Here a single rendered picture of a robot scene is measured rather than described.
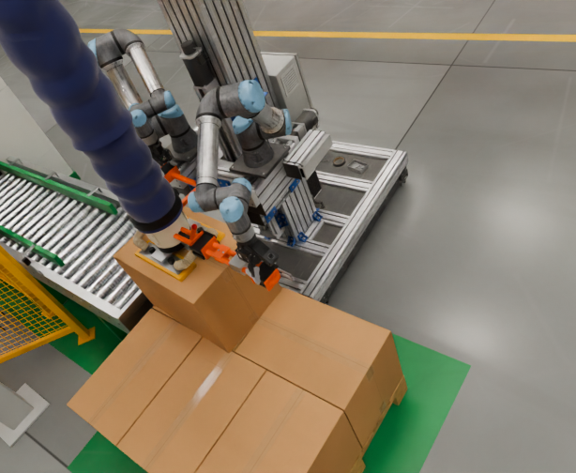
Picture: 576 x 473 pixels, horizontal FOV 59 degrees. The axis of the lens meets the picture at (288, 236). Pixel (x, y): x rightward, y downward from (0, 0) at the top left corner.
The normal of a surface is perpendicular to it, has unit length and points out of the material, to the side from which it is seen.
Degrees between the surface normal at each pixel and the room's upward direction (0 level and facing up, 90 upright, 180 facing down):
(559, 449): 0
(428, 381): 0
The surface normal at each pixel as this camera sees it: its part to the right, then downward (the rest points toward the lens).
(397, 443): -0.29, -0.66
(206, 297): 0.75, 0.30
